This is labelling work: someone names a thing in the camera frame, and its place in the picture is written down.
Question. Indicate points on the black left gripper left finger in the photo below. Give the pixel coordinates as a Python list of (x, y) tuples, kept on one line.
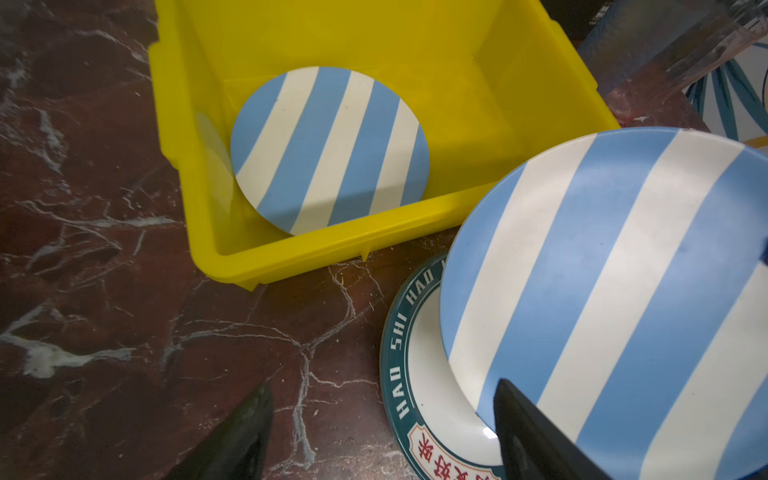
[(237, 447)]

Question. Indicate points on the blue translucent plastic cup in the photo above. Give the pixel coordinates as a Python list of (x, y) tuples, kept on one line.
[(631, 34)]

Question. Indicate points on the yellow plastic bin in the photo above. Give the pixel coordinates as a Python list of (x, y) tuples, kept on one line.
[(492, 83)]

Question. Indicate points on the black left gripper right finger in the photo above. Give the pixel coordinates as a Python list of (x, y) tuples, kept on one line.
[(532, 447)]

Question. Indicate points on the green rimmed white plate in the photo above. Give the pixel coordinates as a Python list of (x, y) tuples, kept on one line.
[(437, 430)]

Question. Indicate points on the blue white striped plate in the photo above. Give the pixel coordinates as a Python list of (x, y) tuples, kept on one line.
[(320, 146)]

